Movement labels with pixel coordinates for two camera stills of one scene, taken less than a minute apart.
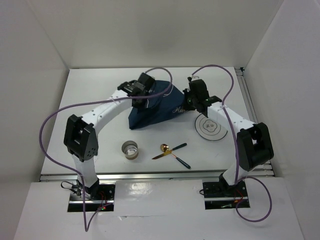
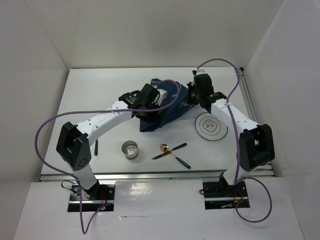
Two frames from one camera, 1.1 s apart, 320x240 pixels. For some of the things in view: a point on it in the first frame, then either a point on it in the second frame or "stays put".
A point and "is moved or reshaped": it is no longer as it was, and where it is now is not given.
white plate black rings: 208,128 stays put
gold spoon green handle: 165,148 stays put
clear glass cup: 130,148 stays put
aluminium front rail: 250,174 stays put
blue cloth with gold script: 160,107 is moved or reshaped
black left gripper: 140,105 → 155,119
